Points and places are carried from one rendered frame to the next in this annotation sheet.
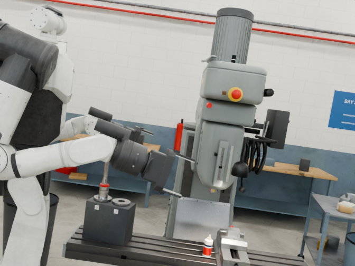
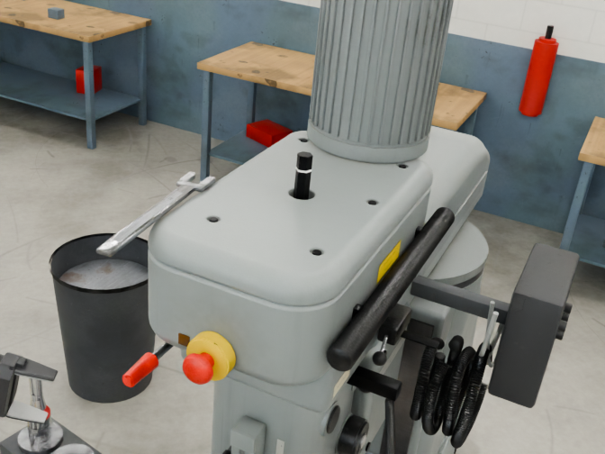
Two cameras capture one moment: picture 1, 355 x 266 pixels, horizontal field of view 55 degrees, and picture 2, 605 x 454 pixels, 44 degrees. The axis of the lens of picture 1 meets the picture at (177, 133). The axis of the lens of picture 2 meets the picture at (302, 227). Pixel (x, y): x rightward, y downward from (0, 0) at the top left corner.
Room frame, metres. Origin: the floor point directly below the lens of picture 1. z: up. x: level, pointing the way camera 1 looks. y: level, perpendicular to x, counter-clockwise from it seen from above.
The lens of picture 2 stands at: (0.78, -0.58, 2.34)
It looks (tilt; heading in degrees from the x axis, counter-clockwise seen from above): 28 degrees down; 22
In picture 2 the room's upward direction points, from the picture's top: 6 degrees clockwise
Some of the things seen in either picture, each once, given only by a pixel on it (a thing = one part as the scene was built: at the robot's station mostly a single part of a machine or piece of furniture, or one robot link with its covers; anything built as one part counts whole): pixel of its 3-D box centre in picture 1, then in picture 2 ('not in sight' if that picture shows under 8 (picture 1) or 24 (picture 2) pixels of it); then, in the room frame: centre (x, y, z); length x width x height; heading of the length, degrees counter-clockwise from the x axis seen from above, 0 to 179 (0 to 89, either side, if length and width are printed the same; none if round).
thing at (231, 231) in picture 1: (232, 235); not in sight; (1.66, -0.35, 1.08); 0.06 x 0.05 x 0.06; 88
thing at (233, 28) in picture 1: (231, 42); (380, 44); (1.91, -0.22, 2.05); 0.20 x 0.20 x 0.32
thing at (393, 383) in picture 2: (251, 132); (373, 386); (1.68, -0.36, 1.60); 0.08 x 0.02 x 0.04; 90
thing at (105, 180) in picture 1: (105, 172); (36, 389); (1.67, 0.32, 1.29); 0.03 x 0.03 x 0.11
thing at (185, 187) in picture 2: (209, 59); (158, 210); (1.50, -0.09, 1.89); 0.24 x 0.04 x 0.01; 5
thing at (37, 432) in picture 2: (103, 191); (40, 425); (1.67, 0.32, 1.20); 0.05 x 0.05 x 0.06
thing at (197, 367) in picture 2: (235, 94); (200, 366); (1.41, -0.21, 1.76); 0.04 x 0.03 x 0.04; 90
